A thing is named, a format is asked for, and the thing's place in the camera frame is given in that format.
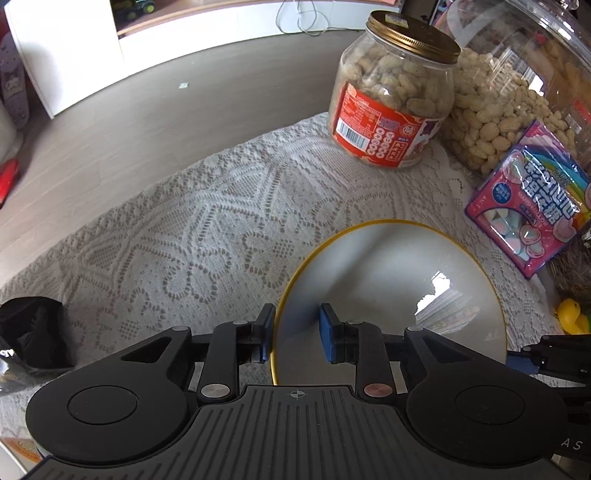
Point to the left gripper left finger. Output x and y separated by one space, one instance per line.
231 345

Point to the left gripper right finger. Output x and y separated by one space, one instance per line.
362 345

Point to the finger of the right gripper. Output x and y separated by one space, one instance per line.
566 357

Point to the white bowl yellow rim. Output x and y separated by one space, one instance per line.
391 273

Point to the white paper bowl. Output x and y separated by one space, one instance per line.
18 457

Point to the yellow rubber duck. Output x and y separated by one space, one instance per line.
571 318

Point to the sunflower seed jar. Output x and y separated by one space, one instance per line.
571 270

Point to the white lace tablecloth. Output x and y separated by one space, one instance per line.
217 240

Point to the pink marshmallow bag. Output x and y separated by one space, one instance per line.
535 202

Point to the black plum snack bag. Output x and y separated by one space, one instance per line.
33 344

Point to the peanut jar red label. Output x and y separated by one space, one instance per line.
393 90

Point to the large clear peanut jar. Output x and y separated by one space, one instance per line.
521 61

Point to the red pedestal trash bin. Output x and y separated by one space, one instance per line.
9 174

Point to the white wall shelf unit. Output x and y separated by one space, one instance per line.
72 49

